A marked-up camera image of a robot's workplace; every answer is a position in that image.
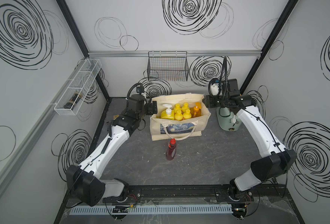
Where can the amber dish soap bottle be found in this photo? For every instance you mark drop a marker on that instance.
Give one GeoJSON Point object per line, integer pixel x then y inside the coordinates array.
{"type": "Point", "coordinates": [196, 111]}

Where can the white wire wall shelf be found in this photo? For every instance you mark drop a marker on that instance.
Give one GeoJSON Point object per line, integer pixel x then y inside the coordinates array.
{"type": "Point", "coordinates": [84, 82]}

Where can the red liquid bottle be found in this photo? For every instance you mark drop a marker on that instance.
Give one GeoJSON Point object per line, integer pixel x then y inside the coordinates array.
{"type": "Point", "coordinates": [171, 152]}

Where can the cream canvas shopping bag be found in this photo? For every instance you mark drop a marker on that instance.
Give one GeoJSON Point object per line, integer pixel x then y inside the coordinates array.
{"type": "Point", "coordinates": [162, 129]}

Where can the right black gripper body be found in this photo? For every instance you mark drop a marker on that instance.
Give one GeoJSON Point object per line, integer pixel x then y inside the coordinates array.
{"type": "Point", "coordinates": [217, 101]}

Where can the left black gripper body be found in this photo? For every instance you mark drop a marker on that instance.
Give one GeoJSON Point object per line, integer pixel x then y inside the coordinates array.
{"type": "Point", "coordinates": [150, 110]}

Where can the yellow pump soap bottle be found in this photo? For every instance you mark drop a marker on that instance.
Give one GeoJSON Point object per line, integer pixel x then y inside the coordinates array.
{"type": "Point", "coordinates": [168, 113]}

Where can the grey slotted cable duct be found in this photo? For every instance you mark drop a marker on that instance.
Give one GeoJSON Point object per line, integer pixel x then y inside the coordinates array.
{"type": "Point", "coordinates": [153, 209]}

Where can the dark bottle in shelf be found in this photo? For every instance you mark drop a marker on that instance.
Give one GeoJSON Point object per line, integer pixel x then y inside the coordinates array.
{"type": "Point", "coordinates": [76, 97]}

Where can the black wire wall basket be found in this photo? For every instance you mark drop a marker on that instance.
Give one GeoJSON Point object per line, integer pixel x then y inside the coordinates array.
{"type": "Point", "coordinates": [167, 66]}

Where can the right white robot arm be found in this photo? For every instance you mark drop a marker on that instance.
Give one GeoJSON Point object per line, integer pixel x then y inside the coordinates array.
{"type": "Point", "coordinates": [276, 159]}

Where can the orange bottle yellow cap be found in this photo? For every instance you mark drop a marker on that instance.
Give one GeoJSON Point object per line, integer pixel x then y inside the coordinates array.
{"type": "Point", "coordinates": [187, 114]}
{"type": "Point", "coordinates": [185, 107]}
{"type": "Point", "coordinates": [177, 108]}
{"type": "Point", "coordinates": [178, 115]}

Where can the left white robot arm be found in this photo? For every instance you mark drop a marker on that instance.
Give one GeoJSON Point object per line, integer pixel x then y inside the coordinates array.
{"type": "Point", "coordinates": [83, 181]}

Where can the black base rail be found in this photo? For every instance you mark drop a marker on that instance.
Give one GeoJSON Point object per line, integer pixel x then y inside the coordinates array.
{"type": "Point", "coordinates": [218, 192]}

